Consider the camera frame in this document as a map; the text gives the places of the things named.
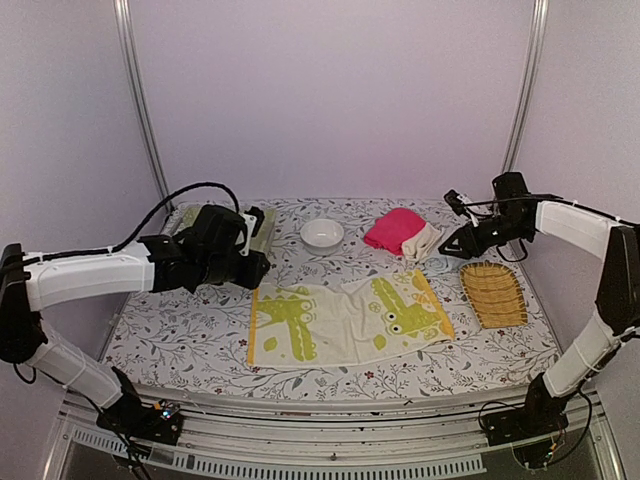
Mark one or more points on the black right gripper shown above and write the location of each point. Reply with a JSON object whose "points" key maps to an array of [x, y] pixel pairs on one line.
{"points": [[469, 244]]}

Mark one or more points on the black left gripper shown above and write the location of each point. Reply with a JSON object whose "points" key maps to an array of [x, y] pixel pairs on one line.
{"points": [[255, 275]]}

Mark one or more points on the green crocodile pattern towel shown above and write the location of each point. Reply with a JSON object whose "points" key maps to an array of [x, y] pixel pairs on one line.
{"points": [[356, 323]]}

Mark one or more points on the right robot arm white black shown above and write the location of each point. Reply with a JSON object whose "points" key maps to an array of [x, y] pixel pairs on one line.
{"points": [[614, 244]]}

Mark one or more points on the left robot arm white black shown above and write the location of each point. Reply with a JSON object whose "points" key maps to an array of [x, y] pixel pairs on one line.
{"points": [[30, 283]]}

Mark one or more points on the green plastic basket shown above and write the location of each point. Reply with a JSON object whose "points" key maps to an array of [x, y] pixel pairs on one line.
{"points": [[262, 241]]}

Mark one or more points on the light blue towel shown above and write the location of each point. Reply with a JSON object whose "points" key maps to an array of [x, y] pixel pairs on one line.
{"points": [[439, 264]]}

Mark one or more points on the cream white towel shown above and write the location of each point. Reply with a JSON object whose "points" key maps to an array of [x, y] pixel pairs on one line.
{"points": [[418, 247]]}

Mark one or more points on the yellow woven bamboo tray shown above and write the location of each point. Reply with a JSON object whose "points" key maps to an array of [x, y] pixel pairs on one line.
{"points": [[494, 294]]}

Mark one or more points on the white ceramic bowl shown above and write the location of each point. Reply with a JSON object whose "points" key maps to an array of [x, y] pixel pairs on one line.
{"points": [[322, 237]]}

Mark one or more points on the pink towel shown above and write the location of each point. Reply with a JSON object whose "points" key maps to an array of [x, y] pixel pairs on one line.
{"points": [[391, 230]]}

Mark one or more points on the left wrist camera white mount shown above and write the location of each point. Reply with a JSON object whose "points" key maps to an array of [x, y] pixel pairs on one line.
{"points": [[253, 219]]}

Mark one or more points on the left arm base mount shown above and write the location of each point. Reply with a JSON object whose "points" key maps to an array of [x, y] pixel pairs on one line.
{"points": [[131, 419]]}

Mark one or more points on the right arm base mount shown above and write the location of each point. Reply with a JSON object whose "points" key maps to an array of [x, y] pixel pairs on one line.
{"points": [[525, 425]]}

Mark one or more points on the aluminium front rail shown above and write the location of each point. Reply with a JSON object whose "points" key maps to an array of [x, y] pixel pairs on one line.
{"points": [[418, 438]]}

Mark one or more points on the right aluminium frame post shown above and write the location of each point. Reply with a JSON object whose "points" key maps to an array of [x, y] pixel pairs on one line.
{"points": [[533, 57]]}

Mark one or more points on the aluminium frame post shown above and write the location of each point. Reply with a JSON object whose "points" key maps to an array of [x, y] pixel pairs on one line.
{"points": [[126, 36], [533, 57]]}

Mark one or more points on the left aluminium frame post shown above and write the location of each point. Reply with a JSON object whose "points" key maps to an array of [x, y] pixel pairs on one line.
{"points": [[126, 36]]}

